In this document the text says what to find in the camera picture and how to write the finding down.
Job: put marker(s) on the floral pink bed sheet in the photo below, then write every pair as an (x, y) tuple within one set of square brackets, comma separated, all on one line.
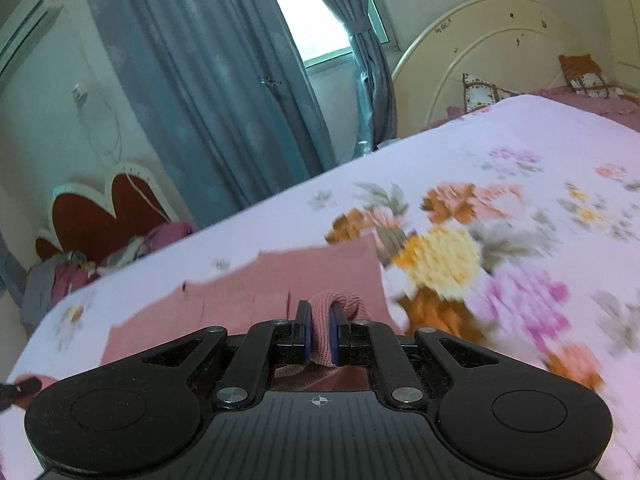
[(516, 227)]

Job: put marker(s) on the white wall air conditioner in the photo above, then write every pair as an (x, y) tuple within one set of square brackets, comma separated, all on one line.
[(28, 23)]

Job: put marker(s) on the patterned cushion with brown trim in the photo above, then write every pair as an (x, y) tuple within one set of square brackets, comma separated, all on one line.
[(480, 94)]

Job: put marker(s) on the pink knit sweater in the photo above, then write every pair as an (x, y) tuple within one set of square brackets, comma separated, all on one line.
[(166, 296)]

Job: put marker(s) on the blue-grey left curtain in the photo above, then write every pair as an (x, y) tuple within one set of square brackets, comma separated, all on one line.
[(222, 94)]

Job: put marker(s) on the cream round headboard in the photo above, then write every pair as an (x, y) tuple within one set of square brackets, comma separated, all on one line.
[(514, 44)]

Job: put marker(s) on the orange patterned pillow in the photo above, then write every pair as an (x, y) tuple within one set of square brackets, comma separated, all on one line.
[(586, 78)]

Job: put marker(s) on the blue-grey tied right curtain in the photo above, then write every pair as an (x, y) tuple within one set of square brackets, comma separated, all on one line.
[(377, 116)]

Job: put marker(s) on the pile of clothes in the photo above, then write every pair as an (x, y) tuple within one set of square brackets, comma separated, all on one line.
[(49, 282)]

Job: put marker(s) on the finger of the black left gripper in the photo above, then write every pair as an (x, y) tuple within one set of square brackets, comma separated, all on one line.
[(19, 393)]

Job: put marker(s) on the window with bright light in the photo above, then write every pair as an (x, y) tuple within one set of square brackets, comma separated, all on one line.
[(319, 36)]

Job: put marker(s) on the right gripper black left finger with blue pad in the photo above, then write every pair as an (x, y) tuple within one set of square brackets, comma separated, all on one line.
[(237, 370)]

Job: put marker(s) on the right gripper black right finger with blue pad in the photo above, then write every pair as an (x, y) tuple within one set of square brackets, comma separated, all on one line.
[(401, 369)]

